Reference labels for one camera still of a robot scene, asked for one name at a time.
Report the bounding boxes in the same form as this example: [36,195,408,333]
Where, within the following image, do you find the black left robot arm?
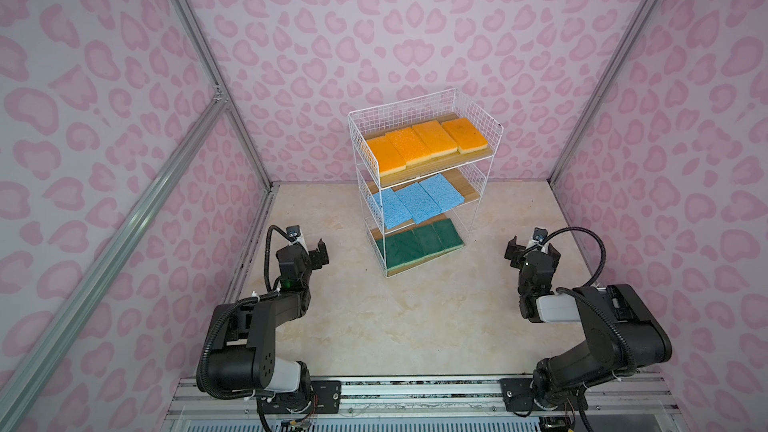
[196,225,329,413]

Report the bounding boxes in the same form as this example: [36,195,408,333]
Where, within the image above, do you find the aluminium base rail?
[162,372,687,431]

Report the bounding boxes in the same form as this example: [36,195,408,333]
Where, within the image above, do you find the white wire wooden shelf rack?
[348,89,503,277]

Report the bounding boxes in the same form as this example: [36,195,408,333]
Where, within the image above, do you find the green sponge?
[376,234,408,270]
[432,219,464,253]
[413,224,444,258]
[398,230,425,265]

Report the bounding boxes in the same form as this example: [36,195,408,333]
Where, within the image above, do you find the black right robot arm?
[500,227,673,418]

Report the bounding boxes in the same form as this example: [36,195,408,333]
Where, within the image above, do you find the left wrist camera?
[285,225,309,251]

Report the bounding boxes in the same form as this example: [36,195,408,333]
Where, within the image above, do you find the blue sponge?
[395,183,442,224]
[420,174,465,213]
[369,189,412,230]

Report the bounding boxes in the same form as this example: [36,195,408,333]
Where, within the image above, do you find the orange sponge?
[441,118,488,154]
[366,136,407,177]
[412,120,458,158]
[385,127,432,167]

